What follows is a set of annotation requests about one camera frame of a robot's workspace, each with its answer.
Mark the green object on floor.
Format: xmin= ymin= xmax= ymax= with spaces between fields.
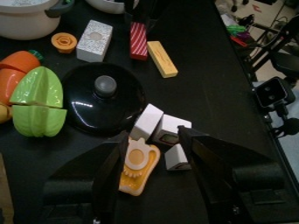
xmin=225 ymin=24 xmax=248 ymax=37

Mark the small white rice block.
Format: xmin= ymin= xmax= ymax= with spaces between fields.
xmin=163 ymin=143 xmax=192 ymax=172

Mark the yellow orange toy sushi topping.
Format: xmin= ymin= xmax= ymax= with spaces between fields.
xmin=117 ymin=136 xmax=163 ymax=197

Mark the white toy cooking pot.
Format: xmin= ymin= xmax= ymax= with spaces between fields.
xmin=0 ymin=0 xmax=76 ymax=41

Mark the small orange round toy piece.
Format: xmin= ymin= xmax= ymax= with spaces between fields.
xmin=51 ymin=31 xmax=79 ymax=54

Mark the brown wooden board edge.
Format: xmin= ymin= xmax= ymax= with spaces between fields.
xmin=0 ymin=152 xmax=15 ymax=224

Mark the red white striped block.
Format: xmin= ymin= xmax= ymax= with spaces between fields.
xmin=128 ymin=21 xmax=149 ymax=61

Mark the black webcam on mount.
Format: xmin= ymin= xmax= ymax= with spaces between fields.
xmin=253 ymin=76 xmax=297 ymax=109

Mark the long white rice block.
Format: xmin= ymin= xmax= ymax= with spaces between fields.
xmin=128 ymin=102 xmax=164 ymax=142

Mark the black chair frame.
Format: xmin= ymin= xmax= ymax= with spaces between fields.
xmin=244 ymin=16 xmax=299 ymax=84

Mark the green toy vegetable half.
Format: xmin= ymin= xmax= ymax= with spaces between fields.
xmin=8 ymin=66 xmax=64 ymax=109
xmin=11 ymin=104 xmax=69 ymax=138

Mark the orange toy carrot green top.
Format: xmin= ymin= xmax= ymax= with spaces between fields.
xmin=0 ymin=49 xmax=44 ymax=74

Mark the yellow wooden block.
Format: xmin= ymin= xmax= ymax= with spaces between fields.
xmin=145 ymin=40 xmax=180 ymax=79

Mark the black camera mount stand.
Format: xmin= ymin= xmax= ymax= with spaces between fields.
xmin=264 ymin=100 xmax=299 ymax=139

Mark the yellow toy food piece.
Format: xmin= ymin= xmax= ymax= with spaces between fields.
xmin=0 ymin=102 xmax=15 ymax=125

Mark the white bowl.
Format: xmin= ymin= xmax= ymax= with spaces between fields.
xmin=84 ymin=0 xmax=137 ymax=15

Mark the red object on floor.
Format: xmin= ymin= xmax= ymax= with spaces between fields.
xmin=228 ymin=35 xmax=248 ymax=48

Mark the orange toy vegetable piece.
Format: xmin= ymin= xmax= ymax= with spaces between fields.
xmin=0 ymin=67 xmax=27 ymax=107

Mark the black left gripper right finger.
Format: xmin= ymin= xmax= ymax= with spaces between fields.
xmin=176 ymin=125 xmax=299 ymax=224

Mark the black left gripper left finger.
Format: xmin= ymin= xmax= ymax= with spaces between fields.
xmin=39 ymin=130 xmax=131 ymax=224

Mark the white speckled rice block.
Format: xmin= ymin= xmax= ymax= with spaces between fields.
xmin=75 ymin=19 xmax=115 ymax=63

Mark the white block with dark face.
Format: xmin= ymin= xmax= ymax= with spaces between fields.
xmin=152 ymin=114 xmax=192 ymax=146

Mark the black pot lid grey knob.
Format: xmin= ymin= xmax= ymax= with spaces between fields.
xmin=60 ymin=61 xmax=148 ymax=137

